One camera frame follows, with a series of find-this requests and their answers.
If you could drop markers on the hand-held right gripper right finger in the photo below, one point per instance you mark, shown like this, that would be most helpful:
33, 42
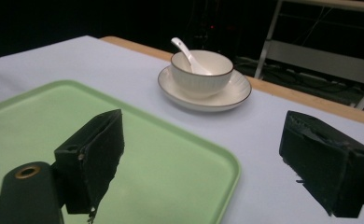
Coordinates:
323, 161

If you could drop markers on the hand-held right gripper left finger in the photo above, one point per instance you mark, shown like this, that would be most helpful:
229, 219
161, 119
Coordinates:
91, 161

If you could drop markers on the white ceramic plate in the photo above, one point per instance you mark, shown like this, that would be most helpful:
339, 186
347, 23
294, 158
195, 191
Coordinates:
233, 93

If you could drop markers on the white ceramic bowl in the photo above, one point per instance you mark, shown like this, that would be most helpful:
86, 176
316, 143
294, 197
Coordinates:
202, 79

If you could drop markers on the white ceramic spoon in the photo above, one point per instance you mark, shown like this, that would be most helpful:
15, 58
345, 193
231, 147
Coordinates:
191, 60

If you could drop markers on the green plastic tray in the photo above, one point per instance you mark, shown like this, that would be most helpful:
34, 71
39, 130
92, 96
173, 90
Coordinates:
158, 174

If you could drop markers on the white metal shelf frame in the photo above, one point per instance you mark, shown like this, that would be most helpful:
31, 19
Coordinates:
320, 59

